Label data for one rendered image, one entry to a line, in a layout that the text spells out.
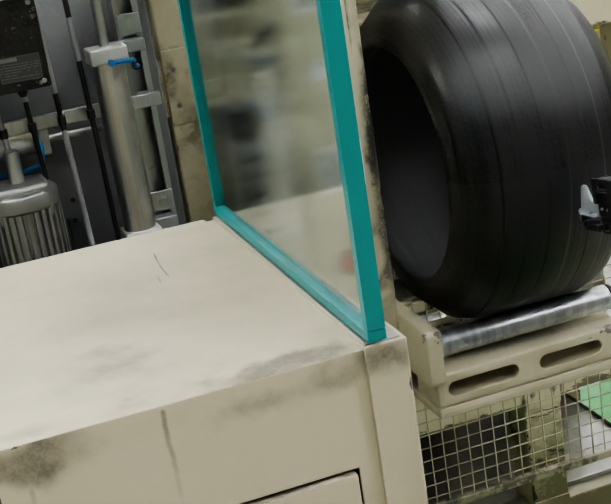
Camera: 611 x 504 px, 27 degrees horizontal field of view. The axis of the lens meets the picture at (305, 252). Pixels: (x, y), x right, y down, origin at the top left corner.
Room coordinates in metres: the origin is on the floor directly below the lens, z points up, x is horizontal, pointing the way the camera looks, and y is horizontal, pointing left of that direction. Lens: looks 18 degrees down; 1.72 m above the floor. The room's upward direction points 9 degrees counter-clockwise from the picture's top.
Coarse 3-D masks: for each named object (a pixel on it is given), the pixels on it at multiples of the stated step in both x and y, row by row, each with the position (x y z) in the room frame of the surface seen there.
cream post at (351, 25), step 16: (352, 0) 1.96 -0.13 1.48; (352, 16) 1.96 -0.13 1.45; (352, 32) 1.96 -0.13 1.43; (352, 48) 1.96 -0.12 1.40; (352, 64) 1.96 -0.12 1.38; (352, 80) 1.96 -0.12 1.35; (368, 112) 1.97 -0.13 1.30; (368, 128) 1.96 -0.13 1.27; (368, 144) 1.96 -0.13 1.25; (368, 160) 1.96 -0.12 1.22; (368, 176) 1.96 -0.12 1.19; (368, 192) 1.96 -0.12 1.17; (384, 224) 1.97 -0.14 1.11; (384, 240) 1.96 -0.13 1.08; (384, 256) 1.96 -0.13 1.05; (384, 272) 1.96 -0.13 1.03; (384, 288) 1.96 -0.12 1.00; (384, 304) 1.96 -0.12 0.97
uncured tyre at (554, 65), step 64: (384, 0) 2.12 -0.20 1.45; (448, 0) 1.99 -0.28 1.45; (512, 0) 1.98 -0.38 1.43; (384, 64) 2.32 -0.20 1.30; (448, 64) 1.89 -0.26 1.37; (512, 64) 1.88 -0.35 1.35; (576, 64) 1.89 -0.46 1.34; (384, 128) 2.35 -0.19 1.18; (448, 128) 1.86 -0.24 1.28; (512, 128) 1.83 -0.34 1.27; (576, 128) 1.85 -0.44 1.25; (384, 192) 2.31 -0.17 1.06; (448, 192) 1.87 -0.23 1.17; (512, 192) 1.81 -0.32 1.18; (576, 192) 1.84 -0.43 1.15; (448, 256) 1.90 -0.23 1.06; (512, 256) 1.83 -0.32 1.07; (576, 256) 1.88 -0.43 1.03
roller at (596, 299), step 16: (592, 288) 2.01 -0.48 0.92; (608, 288) 2.01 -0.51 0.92; (544, 304) 1.97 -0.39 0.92; (560, 304) 1.97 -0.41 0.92; (576, 304) 1.98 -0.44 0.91; (592, 304) 1.98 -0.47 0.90; (608, 304) 1.99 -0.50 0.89; (480, 320) 1.94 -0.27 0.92; (496, 320) 1.94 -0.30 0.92; (512, 320) 1.94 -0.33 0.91; (528, 320) 1.95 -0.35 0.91; (544, 320) 1.96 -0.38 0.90; (560, 320) 1.97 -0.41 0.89; (448, 336) 1.91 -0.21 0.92; (464, 336) 1.92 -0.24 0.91; (480, 336) 1.92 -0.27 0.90; (496, 336) 1.93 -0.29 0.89; (512, 336) 1.95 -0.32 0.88; (448, 352) 1.91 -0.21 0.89
